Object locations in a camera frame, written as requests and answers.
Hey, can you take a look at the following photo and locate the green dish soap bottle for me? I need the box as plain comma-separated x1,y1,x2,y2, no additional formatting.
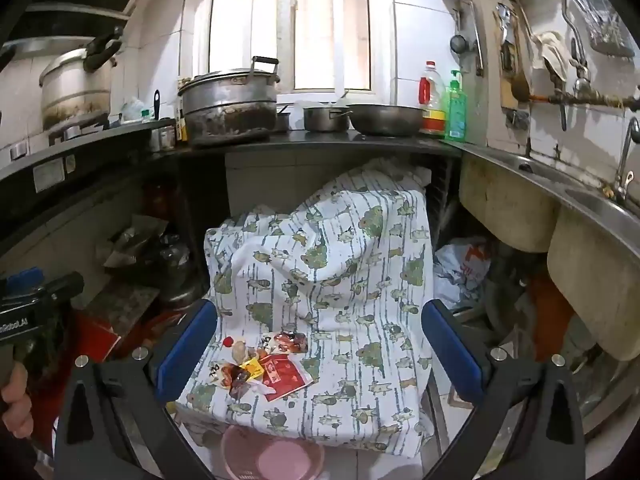
444,70,467,142

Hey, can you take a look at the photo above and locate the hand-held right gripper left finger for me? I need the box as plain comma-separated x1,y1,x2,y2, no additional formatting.
52,299,221,480

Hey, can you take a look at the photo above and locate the large metal steamer pot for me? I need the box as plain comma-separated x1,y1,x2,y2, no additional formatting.
178,56,281,148

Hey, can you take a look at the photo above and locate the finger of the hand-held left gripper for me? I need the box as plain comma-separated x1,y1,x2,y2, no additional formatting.
30,271,86,311
0,267,45,295

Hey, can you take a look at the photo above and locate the red paper packet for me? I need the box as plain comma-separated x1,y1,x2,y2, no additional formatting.
260,352,314,403

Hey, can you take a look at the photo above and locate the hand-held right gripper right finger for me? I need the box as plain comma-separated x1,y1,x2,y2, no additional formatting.
421,299,588,480

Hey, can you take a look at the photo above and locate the wall water pipe with taps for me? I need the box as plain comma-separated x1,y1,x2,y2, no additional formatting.
530,77,640,113

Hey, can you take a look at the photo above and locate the white rag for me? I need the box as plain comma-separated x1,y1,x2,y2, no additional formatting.
531,31,572,75

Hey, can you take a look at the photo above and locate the metal pressure cooker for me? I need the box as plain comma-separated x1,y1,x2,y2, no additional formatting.
39,26,124,132

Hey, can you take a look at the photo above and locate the stainless steel double sink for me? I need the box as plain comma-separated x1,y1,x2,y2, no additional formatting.
459,142,640,441

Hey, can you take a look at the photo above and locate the cooking oil bottle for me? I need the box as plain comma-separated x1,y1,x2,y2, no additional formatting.
419,61,449,139

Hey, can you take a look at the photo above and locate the wire hanging basket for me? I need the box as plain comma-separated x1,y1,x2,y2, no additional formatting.
581,0,624,57

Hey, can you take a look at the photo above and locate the crumpled silver bag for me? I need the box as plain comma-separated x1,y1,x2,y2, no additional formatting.
96,214,169,269

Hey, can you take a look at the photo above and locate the metal ladle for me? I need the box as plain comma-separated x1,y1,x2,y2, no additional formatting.
449,7,467,55

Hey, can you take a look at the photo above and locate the dark wrapper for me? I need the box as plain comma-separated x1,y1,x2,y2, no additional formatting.
220,362,252,391

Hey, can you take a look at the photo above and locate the steel mixing bowl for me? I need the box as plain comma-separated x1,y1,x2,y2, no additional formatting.
346,103,429,137

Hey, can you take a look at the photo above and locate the white plastic bag red print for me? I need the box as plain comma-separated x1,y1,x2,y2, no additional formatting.
433,237,494,307

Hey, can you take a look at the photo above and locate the pink plastic basket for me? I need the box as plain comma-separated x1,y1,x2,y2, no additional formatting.
220,425,326,480

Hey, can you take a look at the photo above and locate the person's left hand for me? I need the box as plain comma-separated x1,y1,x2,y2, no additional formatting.
0,362,31,438

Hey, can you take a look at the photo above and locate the orange plastic basin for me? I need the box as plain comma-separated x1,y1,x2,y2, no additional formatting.
530,279,572,342

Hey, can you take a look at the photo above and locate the fish print white cloth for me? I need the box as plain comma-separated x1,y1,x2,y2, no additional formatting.
172,157,437,459

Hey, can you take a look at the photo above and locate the steel sink faucet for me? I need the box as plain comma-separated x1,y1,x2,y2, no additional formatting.
611,116,640,202

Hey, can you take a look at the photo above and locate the small steel pot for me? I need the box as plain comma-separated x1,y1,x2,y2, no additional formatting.
302,104,354,134

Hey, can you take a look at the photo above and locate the dark glass jar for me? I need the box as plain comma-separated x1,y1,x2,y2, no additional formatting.
159,234,202,307

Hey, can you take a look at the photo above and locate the red and white snack wrapper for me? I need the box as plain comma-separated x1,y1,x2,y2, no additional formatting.
260,331,309,356

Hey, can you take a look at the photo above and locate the window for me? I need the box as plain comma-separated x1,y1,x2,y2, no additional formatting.
206,0,397,94

